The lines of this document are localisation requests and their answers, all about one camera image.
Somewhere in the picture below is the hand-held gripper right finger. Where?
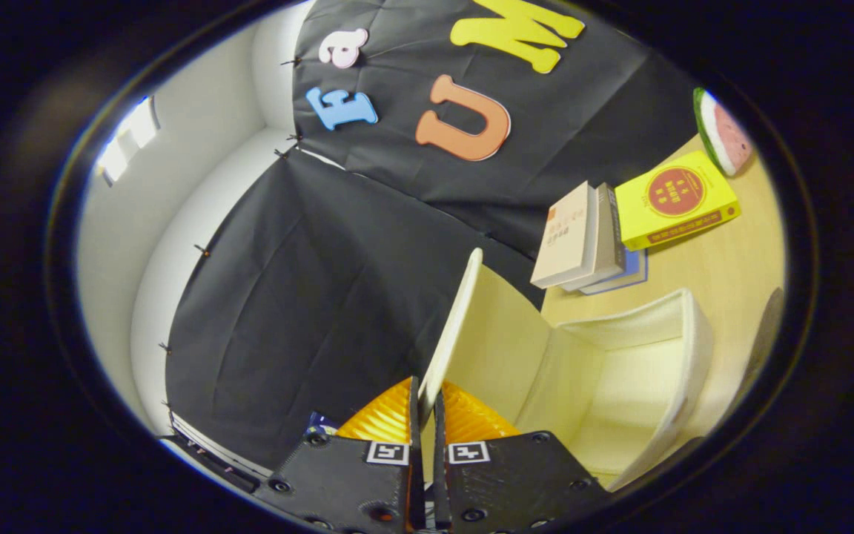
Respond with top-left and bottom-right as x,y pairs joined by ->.
433,382 -> 609,534

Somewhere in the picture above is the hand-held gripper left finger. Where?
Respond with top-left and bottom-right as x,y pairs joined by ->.
253,377 -> 426,534

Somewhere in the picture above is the cream fabric storage box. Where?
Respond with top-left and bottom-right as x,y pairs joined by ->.
418,248 -> 715,492

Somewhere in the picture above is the black backdrop cloth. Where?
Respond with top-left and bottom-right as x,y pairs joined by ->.
164,0 -> 702,472

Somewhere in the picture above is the blue book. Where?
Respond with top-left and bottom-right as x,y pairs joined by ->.
579,248 -> 649,296

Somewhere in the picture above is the beige book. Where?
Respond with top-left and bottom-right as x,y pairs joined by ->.
530,181 -> 598,290

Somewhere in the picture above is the grey spine book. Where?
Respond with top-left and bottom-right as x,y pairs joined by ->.
560,183 -> 626,292

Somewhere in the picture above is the yellow book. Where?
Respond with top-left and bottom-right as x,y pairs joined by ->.
615,151 -> 741,251

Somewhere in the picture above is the watermelon slice plush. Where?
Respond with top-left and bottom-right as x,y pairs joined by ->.
692,88 -> 755,177

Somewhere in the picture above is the ceiling light panel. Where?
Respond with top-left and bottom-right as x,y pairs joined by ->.
97,96 -> 162,186

